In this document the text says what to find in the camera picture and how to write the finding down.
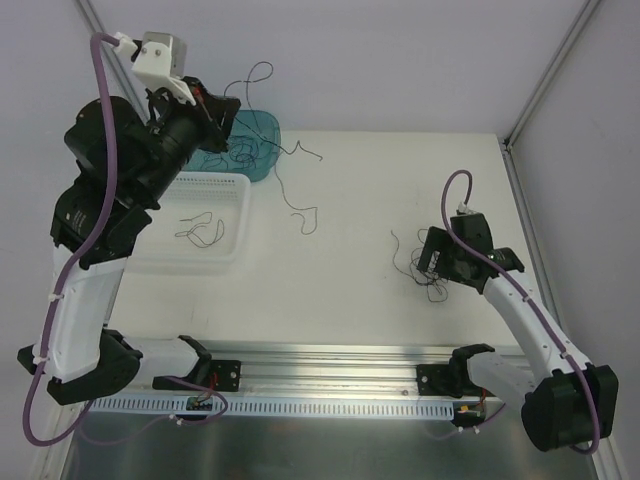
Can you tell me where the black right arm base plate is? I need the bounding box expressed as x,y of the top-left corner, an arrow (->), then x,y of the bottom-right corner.
416,364 -> 482,399

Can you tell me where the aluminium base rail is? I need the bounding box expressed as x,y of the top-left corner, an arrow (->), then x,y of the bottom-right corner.
134,342 -> 531,404

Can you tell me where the black white striped cable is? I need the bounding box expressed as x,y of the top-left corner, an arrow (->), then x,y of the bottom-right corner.
172,211 -> 227,248

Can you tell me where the white slotted cable duct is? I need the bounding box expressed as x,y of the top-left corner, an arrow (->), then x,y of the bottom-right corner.
91,394 -> 454,421

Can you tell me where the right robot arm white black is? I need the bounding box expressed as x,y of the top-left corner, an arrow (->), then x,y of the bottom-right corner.
417,212 -> 619,453

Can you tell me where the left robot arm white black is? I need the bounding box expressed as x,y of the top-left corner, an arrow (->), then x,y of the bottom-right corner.
17,77 -> 241,405

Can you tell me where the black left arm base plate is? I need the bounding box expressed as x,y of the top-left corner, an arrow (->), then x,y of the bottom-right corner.
152,359 -> 242,392

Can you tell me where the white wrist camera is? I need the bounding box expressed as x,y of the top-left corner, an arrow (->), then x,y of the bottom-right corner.
456,202 -> 476,215
113,31 -> 196,106

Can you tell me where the aluminium frame post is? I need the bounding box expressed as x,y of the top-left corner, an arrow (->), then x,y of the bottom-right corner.
503,0 -> 603,152
72,0 -> 149,120

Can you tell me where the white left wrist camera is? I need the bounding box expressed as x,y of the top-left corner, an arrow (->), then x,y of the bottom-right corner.
113,31 -> 196,106

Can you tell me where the left aluminium frame post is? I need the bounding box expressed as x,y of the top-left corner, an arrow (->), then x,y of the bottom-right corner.
72,0 -> 149,120

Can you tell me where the right aluminium frame post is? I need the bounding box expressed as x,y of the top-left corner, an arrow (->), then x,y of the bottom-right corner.
503,0 -> 603,152

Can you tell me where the teal translucent plastic tub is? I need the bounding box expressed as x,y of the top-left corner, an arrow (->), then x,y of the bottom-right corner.
183,110 -> 281,182

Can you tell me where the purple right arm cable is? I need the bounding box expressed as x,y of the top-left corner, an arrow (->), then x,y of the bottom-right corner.
440,170 -> 601,454

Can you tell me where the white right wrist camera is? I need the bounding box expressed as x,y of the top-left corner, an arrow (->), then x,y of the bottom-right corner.
456,202 -> 476,215

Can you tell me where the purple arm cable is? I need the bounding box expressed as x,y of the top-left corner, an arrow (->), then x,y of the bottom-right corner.
440,170 -> 601,454
22,32 -> 229,445

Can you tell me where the white perforated plastic basket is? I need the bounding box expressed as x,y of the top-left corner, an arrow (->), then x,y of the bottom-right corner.
128,172 -> 251,271

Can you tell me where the purple black cable bundle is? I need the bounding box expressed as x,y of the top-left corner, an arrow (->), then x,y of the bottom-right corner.
390,228 -> 451,304

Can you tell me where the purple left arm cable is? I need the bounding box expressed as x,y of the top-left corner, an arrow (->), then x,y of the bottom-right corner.
22,32 -> 229,445

